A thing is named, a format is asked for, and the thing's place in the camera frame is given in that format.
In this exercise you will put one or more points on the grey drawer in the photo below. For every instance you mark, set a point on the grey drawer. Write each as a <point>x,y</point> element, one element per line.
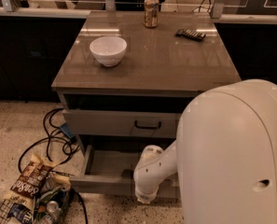
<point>121,123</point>
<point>107,172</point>

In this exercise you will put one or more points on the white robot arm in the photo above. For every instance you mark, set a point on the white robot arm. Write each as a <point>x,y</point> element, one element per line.
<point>224,154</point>

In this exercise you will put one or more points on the grey top drawer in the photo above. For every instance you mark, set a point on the grey top drawer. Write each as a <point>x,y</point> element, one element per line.
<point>121,123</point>

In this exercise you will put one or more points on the grey three-drawer cabinet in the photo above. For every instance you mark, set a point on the grey three-drawer cabinet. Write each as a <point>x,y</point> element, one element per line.
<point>160,72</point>

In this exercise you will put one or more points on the silver can in basket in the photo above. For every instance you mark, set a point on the silver can in basket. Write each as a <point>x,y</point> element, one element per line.
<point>53,210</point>

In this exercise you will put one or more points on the blue power plug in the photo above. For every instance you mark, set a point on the blue power plug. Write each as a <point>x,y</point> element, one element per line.
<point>65,130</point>

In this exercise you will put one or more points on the brown sea salt chip bag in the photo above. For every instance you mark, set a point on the brown sea salt chip bag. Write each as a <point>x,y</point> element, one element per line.
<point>30,181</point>

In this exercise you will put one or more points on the blue snack bag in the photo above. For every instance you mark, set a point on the blue snack bag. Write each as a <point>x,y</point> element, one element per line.
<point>21,213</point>

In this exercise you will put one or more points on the white ceramic bowl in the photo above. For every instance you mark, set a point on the white ceramic bowl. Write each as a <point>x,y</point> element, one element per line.
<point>108,50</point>

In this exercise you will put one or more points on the black chocolate bar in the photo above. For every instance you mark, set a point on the black chocolate bar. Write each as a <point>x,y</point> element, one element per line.
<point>191,34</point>

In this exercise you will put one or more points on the orange drink can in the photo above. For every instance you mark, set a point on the orange drink can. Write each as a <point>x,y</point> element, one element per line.
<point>151,13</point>

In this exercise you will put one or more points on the black wire basket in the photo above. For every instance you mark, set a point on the black wire basket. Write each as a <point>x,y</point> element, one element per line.
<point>62,195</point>

